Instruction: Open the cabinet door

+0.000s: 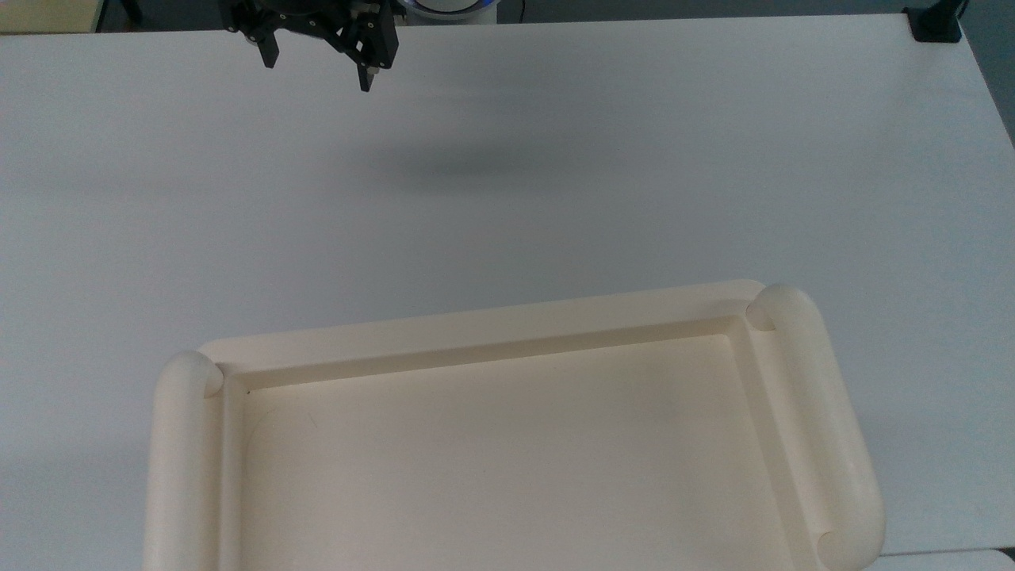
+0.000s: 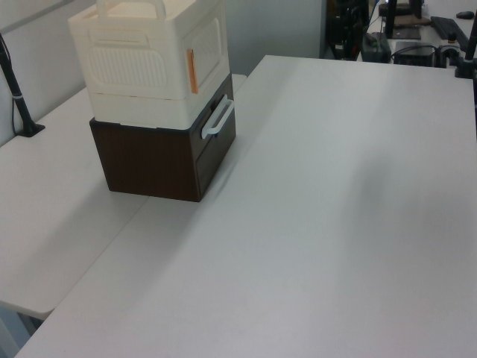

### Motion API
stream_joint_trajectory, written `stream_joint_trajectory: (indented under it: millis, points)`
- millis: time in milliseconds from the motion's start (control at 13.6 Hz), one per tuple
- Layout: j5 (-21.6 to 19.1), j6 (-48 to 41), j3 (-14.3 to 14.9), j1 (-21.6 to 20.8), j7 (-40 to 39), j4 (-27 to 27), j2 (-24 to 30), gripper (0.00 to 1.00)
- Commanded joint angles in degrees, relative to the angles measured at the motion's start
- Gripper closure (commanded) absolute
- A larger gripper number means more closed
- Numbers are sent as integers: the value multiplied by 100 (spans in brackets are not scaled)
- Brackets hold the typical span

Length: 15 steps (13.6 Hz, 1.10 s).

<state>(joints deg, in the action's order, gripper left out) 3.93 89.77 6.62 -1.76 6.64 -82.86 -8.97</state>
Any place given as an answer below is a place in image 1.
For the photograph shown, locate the black table clamp mount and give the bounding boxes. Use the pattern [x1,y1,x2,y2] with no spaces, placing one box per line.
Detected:
[903,0,971,44]

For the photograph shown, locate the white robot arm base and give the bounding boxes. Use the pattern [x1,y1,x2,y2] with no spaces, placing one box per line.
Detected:
[396,0,500,25]

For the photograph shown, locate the yellow wooden furniture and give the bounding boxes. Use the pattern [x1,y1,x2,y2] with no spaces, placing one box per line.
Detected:
[0,0,109,35]

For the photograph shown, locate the cream plastic tray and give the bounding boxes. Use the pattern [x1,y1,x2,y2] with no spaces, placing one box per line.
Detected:
[144,279,887,571]

